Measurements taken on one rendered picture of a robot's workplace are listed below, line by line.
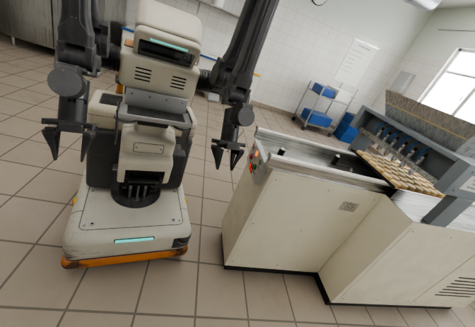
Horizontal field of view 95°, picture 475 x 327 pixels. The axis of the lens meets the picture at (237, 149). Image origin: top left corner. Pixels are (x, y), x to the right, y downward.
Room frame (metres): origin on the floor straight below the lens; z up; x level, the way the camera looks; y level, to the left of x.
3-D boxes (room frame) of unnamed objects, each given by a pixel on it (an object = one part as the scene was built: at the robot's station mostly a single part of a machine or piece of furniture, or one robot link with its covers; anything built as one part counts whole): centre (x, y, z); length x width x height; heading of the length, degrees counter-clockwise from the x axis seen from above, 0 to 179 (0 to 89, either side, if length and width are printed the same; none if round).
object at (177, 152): (0.89, 0.35, 0.61); 0.28 x 0.27 x 0.25; 121
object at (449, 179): (1.31, -0.95, 1.01); 0.72 x 0.33 x 0.34; 18
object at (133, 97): (0.75, 0.34, 0.92); 0.28 x 0.16 x 0.22; 121
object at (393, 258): (1.45, -1.40, 0.42); 1.28 x 0.72 x 0.84; 108
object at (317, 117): (4.94, -1.39, 0.28); 0.56 x 0.38 x 0.20; 114
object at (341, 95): (5.01, -1.55, 0.89); 0.44 x 0.36 x 0.20; 24
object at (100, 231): (1.00, 0.49, 0.16); 0.67 x 0.64 x 0.25; 31
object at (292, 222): (1.15, -0.47, 0.45); 0.70 x 0.34 x 0.90; 108
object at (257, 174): (1.04, -0.12, 0.77); 0.24 x 0.04 x 0.14; 18
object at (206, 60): (4.37, 1.05, 0.39); 0.64 x 0.54 x 0.77; 15
